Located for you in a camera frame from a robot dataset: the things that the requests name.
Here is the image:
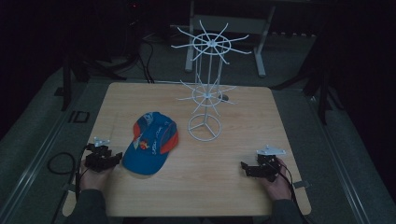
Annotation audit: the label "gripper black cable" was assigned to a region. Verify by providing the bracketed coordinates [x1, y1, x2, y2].
[270, 161, 311, 224]
[46, 145, 92, 203]

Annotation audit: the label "black floor bracket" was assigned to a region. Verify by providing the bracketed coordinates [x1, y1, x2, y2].
[67, 109, 92, 124]

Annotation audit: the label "person's left hand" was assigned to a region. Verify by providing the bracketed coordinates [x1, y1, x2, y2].
[78, 159, 115, 191]

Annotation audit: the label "blue and orange cap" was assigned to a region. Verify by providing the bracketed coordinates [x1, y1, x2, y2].
[121, 111, 180, 176]

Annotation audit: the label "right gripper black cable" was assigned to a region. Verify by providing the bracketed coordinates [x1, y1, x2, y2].
[270, 161, 311, 224]

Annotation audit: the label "black metal stand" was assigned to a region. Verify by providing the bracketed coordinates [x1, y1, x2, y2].
[54, 18, 129, 112]
[270, 18, 347, 126]

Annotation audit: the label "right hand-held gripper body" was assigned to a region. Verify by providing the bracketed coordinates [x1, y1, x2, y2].
[251, 144, 287, 183]

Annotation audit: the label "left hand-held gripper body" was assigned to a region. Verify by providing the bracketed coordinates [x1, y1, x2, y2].
[84, 136, 117, 173]

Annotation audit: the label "person's right hand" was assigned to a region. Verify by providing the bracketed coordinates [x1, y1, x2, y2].
[259, 156, 294, 202]

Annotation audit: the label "black floor cables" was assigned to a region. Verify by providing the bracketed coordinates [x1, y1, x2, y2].
[135, 38, 156, 84]

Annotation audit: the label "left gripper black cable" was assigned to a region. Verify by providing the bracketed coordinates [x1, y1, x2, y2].
[46, 145, 92, 203]

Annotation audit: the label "white wire rack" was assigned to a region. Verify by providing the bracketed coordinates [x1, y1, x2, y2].
[170, 20, 252, 143]

